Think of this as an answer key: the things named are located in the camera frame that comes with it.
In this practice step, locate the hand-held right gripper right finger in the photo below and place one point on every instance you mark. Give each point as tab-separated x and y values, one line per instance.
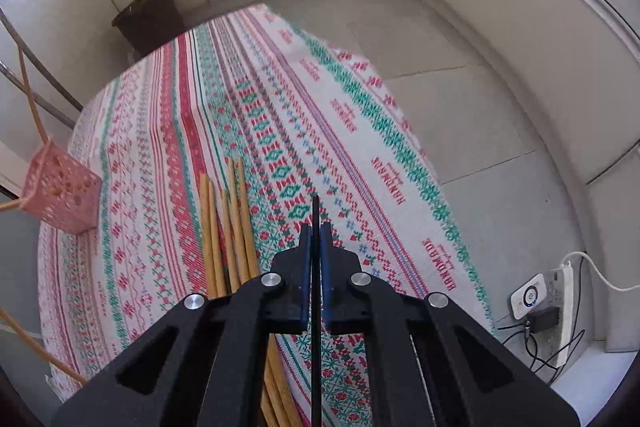
326	257

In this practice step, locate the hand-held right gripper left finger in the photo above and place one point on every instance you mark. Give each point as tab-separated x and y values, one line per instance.
306	257

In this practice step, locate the black chopstick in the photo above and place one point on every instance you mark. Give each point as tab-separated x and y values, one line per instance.
315	207

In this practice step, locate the pink perforated utensil basket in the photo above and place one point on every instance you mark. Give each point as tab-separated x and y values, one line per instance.
60	197

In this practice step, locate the patterned red green tablecloth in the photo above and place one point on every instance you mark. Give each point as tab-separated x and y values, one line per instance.
300	107

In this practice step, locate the white plug-in device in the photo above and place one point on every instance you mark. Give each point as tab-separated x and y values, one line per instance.
527	297

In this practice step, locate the black power adapter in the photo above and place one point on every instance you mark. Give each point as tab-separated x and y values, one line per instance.
542	320

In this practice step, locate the white power strip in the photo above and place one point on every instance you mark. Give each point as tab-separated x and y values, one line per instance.
562	307

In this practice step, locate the dark brown trash bin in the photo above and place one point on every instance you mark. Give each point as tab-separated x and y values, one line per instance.
150	22

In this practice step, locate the metal rail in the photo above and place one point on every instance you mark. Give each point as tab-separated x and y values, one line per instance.
60	89

